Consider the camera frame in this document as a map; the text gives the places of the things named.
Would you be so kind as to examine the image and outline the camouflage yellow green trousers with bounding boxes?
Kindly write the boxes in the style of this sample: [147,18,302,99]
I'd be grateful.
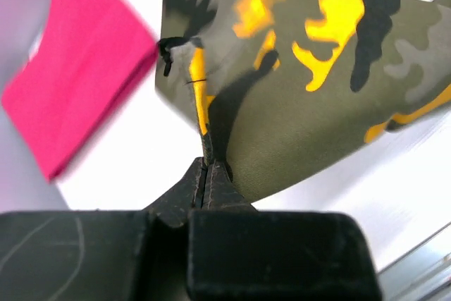
[156,0,450,201]

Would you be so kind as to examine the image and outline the aluminium table frame rail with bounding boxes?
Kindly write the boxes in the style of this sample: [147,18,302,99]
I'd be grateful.
[378,224,450,300]

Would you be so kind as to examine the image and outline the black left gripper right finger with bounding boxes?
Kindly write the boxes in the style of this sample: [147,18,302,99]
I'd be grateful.
[202,160,256,212]

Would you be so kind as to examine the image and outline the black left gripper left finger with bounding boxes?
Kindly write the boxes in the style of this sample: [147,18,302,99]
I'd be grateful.
[144,157,206,227]

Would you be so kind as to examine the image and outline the folded pink trousers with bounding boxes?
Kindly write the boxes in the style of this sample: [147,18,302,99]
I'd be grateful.
[1,0,157,180]

